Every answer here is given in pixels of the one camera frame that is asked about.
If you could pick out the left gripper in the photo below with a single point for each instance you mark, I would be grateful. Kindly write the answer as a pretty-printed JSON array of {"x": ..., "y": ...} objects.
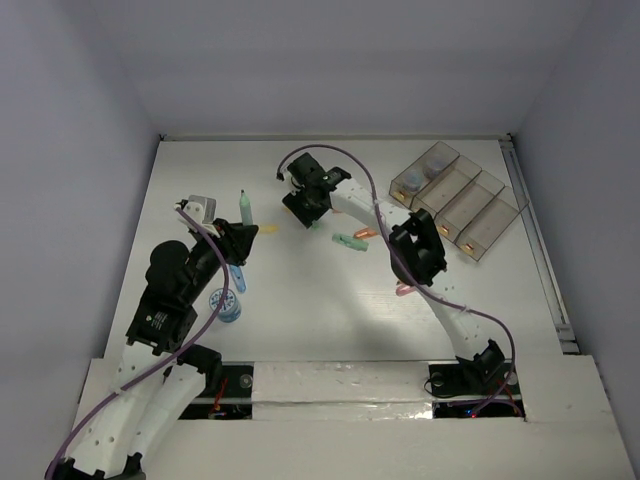
[{"x": 233, "y": 238}]

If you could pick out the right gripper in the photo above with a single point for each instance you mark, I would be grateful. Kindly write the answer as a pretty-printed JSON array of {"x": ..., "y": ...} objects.
[{"x": 306, "y": 215}]

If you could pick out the clear green highlighter body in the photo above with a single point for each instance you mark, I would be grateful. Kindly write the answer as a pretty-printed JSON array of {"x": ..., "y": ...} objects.
[{"x": 245, "y": 209}]

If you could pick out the blue highlighter pen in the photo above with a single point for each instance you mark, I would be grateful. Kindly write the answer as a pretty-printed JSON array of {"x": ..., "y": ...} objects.
[{"x": 238, "y": 278}]

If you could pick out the blue lid pin jar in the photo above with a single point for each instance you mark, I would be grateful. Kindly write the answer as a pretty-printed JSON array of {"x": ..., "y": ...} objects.
[{"x": 227, "y": 304}]

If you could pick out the paperclip jar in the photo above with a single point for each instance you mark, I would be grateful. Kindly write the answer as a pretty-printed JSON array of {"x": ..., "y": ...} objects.
[
  {"x": 433, "y": 167},
  {"x": 413, "y": 181}
]

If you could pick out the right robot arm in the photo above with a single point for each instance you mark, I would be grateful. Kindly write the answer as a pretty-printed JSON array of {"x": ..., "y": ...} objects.
[{"x": 482, "y": 344}]

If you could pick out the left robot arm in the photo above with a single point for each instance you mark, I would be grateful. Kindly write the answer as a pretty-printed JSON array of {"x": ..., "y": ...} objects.
[{"x": 162, "y": 367}]

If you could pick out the yellow highlighter body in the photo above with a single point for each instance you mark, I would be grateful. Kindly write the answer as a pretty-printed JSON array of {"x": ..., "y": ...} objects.
[{"x": 268, "y": 229}]

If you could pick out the orange highlighter pen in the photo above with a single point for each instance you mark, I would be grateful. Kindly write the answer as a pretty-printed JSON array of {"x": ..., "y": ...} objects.
[{"x": 365, "y": 233}]

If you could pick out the pink highlighter pen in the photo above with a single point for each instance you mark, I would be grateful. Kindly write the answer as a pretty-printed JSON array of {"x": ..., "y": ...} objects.
[{"x": 402, "y": 290}]

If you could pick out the clear compartment organizer tray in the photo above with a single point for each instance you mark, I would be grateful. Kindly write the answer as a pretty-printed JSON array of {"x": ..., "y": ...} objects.
[{"x": 471, "y": 207}]

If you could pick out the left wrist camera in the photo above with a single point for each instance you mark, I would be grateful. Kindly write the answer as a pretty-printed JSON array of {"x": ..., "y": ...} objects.
[{"x": 199, "y": 208}]

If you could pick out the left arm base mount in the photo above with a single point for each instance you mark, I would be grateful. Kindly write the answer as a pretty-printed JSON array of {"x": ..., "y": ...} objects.
[{"x": 229, "y": 399}]

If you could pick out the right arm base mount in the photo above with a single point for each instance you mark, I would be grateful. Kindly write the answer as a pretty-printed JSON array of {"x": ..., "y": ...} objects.
[{"x": 454, "y": 397}]

